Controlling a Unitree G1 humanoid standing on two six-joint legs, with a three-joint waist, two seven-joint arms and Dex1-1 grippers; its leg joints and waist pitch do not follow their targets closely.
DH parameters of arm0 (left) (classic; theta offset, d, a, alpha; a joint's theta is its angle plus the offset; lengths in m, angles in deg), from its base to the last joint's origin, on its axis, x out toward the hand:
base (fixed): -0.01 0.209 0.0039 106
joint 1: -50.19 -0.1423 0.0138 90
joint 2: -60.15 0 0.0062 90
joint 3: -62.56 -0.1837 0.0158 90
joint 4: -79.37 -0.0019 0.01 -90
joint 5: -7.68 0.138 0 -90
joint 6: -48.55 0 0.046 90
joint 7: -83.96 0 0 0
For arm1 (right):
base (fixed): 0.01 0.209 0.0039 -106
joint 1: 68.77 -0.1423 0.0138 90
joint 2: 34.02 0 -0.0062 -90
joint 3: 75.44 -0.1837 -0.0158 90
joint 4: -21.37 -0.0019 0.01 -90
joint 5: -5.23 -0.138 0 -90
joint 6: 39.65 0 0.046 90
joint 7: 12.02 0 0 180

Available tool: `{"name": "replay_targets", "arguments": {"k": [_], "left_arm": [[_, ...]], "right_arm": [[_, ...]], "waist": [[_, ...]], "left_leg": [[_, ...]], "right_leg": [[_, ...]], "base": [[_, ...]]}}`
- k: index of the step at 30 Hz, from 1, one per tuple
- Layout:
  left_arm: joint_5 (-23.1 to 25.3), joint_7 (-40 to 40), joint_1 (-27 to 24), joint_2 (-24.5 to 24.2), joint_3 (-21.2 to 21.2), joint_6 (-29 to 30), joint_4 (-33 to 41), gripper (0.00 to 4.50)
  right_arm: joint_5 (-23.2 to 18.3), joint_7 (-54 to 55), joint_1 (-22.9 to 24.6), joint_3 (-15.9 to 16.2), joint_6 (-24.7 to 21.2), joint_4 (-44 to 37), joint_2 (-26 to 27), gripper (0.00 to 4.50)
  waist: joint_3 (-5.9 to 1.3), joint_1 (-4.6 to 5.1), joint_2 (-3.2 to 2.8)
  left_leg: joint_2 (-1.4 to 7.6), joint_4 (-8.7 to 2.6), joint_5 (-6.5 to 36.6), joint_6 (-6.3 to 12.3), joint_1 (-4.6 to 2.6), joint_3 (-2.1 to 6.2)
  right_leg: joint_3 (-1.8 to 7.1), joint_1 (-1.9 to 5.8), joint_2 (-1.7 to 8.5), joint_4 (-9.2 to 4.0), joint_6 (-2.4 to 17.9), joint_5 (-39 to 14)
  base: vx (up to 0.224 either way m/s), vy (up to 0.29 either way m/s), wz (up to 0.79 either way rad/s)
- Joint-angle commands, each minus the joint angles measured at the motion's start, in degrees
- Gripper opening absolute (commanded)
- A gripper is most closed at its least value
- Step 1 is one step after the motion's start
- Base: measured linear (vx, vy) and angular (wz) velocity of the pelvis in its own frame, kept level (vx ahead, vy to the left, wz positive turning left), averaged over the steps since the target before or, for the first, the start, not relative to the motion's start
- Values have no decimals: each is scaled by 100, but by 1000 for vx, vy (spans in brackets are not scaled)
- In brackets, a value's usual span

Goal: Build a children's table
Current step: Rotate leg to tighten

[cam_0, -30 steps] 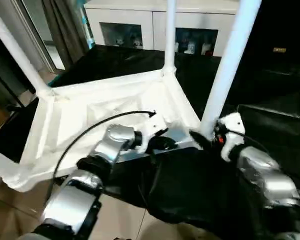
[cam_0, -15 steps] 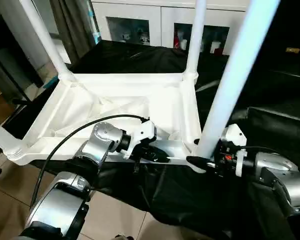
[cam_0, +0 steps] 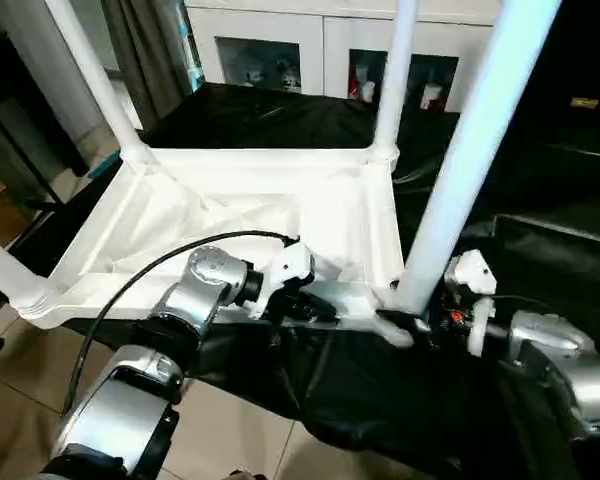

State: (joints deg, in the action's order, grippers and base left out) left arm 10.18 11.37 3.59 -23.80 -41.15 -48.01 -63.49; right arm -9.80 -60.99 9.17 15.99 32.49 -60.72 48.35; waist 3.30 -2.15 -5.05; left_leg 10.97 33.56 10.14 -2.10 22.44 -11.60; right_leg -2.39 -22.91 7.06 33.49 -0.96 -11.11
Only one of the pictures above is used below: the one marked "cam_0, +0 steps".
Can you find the white plastic table leg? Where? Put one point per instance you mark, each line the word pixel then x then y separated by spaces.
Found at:
pixel 90 70
pixel 394 70
pixel 5 265
pixel 470 150

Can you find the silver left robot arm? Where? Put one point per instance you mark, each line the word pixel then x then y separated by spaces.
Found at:
pixel 205 280

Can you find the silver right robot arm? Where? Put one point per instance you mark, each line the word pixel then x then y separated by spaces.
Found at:
pixel 560 350

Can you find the black table mat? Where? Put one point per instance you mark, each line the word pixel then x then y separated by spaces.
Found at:
pixel 540 220

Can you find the black left robot foot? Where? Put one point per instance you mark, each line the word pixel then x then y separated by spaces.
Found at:
pixel 248 475

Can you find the red bottle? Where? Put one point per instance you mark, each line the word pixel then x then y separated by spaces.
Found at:
pixel 352 85

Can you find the white display cabinet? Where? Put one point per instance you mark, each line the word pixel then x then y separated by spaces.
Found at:
pixel 310 30

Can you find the teal patterned cloth strip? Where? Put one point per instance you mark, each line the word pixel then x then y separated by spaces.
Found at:
pixel 192 45

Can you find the grey curtain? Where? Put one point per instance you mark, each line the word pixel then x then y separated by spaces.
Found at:
pixel 145 50

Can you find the black cabinet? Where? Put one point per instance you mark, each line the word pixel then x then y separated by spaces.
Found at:
pixel 580 50

